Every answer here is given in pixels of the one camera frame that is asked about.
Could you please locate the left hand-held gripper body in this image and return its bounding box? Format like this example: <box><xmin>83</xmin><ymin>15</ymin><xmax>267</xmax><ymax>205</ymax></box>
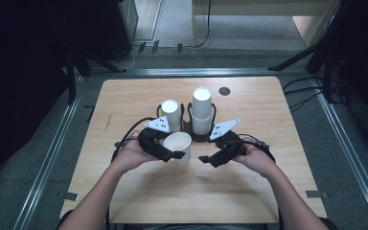
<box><xmin>138</xmin><ymin>115</ymin><xmax>172</xmax><ymax>158</ymax></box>

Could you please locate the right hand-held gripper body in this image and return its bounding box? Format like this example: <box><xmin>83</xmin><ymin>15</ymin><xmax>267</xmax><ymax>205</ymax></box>
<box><xmin>209</xmin><ymin>118</ymin><xmax>247</xmax><ymax>158</ymax></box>

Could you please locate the white paper cup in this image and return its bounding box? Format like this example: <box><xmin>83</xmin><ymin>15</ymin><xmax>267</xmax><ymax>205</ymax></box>
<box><xmin>160</xmin><ymin>99</ymin><xmax>183</xmax><ymax>134</ymax></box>
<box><xmin>162</xmin><ymin>131</ymin><xmax>194</xmax><ymax>166</ymax></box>

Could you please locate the black cup holder tray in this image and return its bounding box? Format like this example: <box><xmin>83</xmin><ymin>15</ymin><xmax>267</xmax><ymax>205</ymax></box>
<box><xmin>186</xmin><ymin>102</ymin><xmax>219</xmax><ymax>144</ymax></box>

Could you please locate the stack of white paper cups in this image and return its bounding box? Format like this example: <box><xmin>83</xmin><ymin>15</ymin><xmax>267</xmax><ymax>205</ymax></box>
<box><xmin>190</xmin><ymin>87</ymin><xmax>215</xmax><ymax>136</ymax></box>

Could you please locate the person's left hand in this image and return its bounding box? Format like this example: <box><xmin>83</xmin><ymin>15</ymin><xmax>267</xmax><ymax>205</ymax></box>
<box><xmin>111</xmin><ymin>138</ymin><xmax>161</xmax><ymax>175</ymax></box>

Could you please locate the person's right hand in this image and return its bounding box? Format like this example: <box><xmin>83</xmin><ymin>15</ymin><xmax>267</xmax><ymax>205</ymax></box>
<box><xmin>233</xmin><ymin>145</ymin><xmax>281</xmax><ymax>178</ymax></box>

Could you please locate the dark floor tape strip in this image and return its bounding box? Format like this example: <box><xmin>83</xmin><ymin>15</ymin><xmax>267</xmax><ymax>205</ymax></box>
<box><xmin>306</xmin><ymin>190</ymin><xmax>330</xmax><ymax>199</ymax></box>
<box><xmin>57</xmin><ymin>191</ymin><xmax>80</xmax><ymax>202</ymax></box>

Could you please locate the black metal stand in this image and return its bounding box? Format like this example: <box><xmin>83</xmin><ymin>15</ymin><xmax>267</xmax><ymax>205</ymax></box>
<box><xmin>65</xmin><ymin>47</ymin><xmax>127</xmax><ymax>105</ymax></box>

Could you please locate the black tripod stand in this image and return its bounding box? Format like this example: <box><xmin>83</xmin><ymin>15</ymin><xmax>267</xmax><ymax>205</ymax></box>
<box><xmin>267</xmin><ymin>0</ymin><xmax>353</xmax><ymax>104</ymax></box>

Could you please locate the black cabinet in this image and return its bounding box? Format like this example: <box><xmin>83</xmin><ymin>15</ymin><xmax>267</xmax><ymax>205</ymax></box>
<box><xmin>97</xmin><ymin>0</ymin><xmax>139</xmax><ymax>61</ymax></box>

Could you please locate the light wooden furniture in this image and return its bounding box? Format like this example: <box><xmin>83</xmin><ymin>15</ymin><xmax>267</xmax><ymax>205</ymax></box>
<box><xmin>191</xmin><ymin>0</ymin><xmax>343</xmax><ymax>49</ymax></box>

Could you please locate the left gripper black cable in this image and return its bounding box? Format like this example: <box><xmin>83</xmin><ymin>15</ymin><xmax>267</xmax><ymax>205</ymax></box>
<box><xmin>110</xmin><ymin>116</ymin><xmax>156</xmax><ymax>163</ymax></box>

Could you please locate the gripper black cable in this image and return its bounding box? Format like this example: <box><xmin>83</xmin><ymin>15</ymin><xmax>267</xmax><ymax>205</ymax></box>
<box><xmin>110</xmin><ymin>116</ymin><xmax>156</xmax><ymax>163</ymax></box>
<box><xmin>238</xmin><ymin>133</ymin><xmax>276</xmax><ymax>161</ymax></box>

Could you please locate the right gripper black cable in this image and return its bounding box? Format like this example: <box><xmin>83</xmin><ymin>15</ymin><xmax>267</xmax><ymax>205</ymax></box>
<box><xmin>238</xmin><ymin>133</ymin><xmax>276</xmax><ymax>161</ymax></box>

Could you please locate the white floor cable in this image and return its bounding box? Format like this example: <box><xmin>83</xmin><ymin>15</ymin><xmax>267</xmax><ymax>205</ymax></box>
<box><xmin>118</xmin><ymin>44</ymin><xmax>142</xmax><ymax>70</ymax></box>

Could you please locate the black floor cable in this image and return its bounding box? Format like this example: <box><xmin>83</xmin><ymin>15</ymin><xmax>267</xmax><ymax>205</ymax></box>
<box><xmin>288</xmin><ymin>91</ymin><xmax>325</xmax><ymax>113</ymax></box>
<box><xmin>282</xmin><ymin>76</ymin><xmax>325</xmax><ymax>92</ymax></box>

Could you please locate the metal floor rail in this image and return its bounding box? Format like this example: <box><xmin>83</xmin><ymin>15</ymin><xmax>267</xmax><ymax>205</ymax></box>
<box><xmin>12</xmin><ymin>76</ymin><xmax>85</xmax><ymax>230</ymax></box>
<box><xmin>310</xmin><ymin>76</ymin><xmax>368</xmax><ymax>230</ymax></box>

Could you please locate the black hanging cable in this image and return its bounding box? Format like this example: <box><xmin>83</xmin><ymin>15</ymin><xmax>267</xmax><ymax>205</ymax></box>
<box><xmin>193</xmin><ymin>0</ymin><xmax>213</xmax><ymax>49</ymax></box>

